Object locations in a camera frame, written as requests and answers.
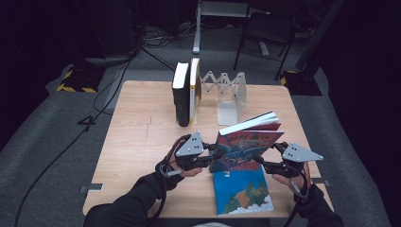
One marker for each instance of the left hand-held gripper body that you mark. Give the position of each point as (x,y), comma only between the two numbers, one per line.
(190,148)

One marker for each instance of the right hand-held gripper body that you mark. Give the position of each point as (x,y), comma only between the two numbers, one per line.
(298,154)

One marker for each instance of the red illustrated book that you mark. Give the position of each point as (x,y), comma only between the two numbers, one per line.
(246,145)

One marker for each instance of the blue illustrated book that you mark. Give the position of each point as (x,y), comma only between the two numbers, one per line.
(242,192)

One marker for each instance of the translucent expandable book rack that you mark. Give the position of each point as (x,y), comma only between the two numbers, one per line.
(230,97)

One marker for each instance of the black hardcover book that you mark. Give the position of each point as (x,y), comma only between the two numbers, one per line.
(182,94)

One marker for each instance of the yellow book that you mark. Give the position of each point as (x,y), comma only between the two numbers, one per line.
(195,91)

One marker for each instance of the person's left hand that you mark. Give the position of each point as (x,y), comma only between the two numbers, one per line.
(186,171)

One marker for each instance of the person's right hand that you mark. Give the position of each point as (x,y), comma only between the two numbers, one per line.
(294,183)

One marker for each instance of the grey tape strip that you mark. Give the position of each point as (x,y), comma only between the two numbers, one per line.
(321,182)
(93,188)

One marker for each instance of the black yellow striped base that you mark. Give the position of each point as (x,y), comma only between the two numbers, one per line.
(301,83)
(80,80)

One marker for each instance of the black metal chair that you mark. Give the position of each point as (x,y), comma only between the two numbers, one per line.
(268,31)

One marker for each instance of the grey metal desk stand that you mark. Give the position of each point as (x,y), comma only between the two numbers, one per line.
(197,28)

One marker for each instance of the slanted grey post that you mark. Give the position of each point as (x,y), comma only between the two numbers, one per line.
(318,34)

